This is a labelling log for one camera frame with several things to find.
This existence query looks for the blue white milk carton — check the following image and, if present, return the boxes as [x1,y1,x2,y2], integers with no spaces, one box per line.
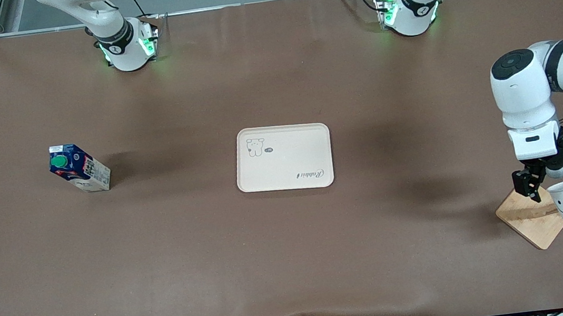
[47,140,113,197]

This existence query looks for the cream rabbit print tray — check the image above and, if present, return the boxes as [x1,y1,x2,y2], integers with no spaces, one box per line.
[231,120,336,197]

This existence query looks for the wooden mug stand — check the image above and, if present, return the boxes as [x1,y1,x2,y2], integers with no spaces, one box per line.
[492,172,563,255]

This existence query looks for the black right base cable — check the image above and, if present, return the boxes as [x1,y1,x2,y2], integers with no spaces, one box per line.
[123,0,160,24]

